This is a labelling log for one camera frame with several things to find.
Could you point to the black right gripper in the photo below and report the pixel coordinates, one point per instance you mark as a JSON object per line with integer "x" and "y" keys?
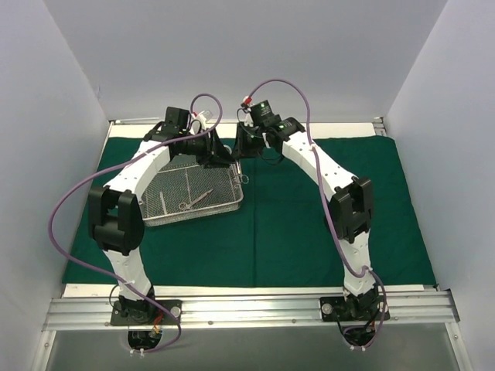
{"x": 243, "y": 143}

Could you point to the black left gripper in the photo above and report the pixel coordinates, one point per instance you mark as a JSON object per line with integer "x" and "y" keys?
{"x": 213, "y": 148}

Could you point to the metal mesh instrument tray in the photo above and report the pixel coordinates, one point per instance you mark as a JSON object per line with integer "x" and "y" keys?
{"x": 182, "y": 180}

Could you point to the steel forceps long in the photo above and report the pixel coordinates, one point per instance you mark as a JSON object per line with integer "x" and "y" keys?
{"x": 189, "y": 205}

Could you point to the steel scalpel handle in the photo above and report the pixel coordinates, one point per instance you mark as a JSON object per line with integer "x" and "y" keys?
{"x": 163, "y": 203}

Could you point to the green surgical cloth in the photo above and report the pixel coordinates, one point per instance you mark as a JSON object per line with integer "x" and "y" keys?
{"x": 278, "y": 237}

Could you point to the steel surgical scissors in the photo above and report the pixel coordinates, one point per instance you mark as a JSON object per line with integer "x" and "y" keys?
{"x": 242, "y": 178}

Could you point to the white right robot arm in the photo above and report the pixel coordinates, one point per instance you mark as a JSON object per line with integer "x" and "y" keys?
{"x": 348, "y": 201}

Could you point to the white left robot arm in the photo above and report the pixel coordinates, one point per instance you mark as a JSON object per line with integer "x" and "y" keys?
{"x": 114, "y": 216}

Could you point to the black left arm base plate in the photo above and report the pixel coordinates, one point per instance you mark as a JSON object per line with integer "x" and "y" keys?
{"x": 127, "y": 316}

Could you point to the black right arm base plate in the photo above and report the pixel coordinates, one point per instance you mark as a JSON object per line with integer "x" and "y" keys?
{"x": 350, "y": 308}

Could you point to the aluminium front rail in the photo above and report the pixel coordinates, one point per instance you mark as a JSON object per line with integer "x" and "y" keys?
{"x": 252, "y": 311}

